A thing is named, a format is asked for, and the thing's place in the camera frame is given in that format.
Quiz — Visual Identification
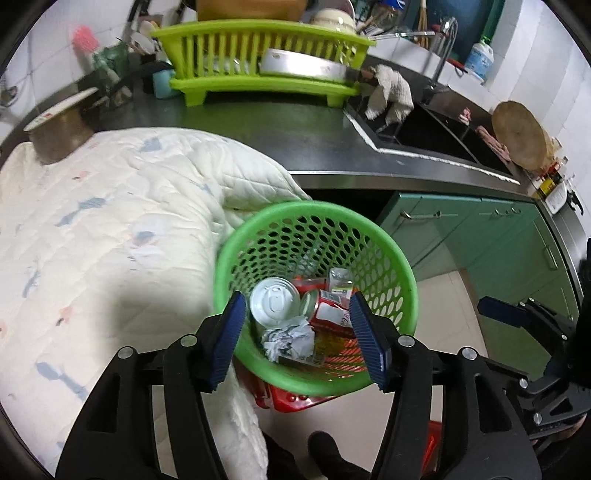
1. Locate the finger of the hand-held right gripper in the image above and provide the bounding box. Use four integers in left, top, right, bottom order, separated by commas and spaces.
478, 296, 583, 393

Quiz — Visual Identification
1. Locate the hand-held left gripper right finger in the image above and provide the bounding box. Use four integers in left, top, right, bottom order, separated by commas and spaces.
348, 292, 543, 480

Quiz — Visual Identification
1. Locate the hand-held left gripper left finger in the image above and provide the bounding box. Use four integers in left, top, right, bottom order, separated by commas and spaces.
55, 291, 247, 480

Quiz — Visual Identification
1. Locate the yellow plastic wrapper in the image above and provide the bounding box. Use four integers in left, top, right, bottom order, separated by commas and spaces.
316, 330, 365, 365

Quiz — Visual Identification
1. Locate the red soda can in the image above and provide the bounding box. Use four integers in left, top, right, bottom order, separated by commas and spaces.
300, 290, 356, 335

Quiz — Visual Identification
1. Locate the white paper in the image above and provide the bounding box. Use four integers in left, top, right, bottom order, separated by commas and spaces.
261, 320, 317, 363

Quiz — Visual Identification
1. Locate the green label plastic bottle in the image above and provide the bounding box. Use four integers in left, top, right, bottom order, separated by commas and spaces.
328, 268, 356, 301

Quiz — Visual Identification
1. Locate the red printed snack cup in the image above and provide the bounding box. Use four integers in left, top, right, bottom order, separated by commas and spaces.
291, 275, 329, 296

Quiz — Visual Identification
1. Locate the green perforated basket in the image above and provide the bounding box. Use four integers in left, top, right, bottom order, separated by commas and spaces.
213, 200, 420, 401

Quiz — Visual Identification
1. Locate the green kitchen cabinet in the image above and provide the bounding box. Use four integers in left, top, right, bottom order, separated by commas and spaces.
376, 191, 583, 384

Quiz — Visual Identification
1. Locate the red plastic stool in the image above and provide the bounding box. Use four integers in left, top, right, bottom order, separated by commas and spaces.
252, 355, 445, 480

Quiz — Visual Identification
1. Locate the person's dark clothing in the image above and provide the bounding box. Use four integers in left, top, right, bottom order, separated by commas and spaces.
261, 431, 372, 480

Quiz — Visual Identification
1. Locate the pink cloth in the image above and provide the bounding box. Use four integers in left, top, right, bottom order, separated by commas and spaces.
475, 124, 511, 162

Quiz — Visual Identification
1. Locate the white quilted mat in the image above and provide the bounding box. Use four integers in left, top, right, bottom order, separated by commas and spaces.
0, 127, 315, 480

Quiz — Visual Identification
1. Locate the round wooden cutting board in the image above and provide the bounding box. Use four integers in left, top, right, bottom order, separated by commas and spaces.
491, 100, 552, 171

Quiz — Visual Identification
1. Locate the black kitchen sink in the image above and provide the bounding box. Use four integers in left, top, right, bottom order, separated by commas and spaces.
344, 99, 515, 176

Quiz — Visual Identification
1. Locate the white dishcloth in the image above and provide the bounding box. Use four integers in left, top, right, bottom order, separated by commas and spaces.
365, 64, 415, 126

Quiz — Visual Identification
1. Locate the white detergent bottle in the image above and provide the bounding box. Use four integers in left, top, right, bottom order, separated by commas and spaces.
464, 34, 495, 85

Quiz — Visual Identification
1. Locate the green dish rack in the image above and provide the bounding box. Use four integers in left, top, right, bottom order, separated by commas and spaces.
151, 22, 377, 108

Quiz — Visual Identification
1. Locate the light blue cup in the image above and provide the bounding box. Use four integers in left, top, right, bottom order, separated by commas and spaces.
152, 69, 183, 100

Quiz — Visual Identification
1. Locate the metal pot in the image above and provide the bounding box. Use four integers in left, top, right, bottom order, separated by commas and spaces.
23, 88, 100, 165

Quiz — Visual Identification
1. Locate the metal faucet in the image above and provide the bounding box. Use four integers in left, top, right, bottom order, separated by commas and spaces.
422, 16, 460, 104

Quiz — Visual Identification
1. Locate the round metal pan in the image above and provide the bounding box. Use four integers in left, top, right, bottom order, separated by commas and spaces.
259, 47, 363, 86

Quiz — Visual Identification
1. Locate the white ceramic bowl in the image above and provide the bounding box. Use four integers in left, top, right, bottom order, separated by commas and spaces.
309, 7, 357, 35

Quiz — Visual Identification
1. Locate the pink bottle brush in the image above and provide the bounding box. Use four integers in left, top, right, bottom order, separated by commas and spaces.
73, 25, 102, 56

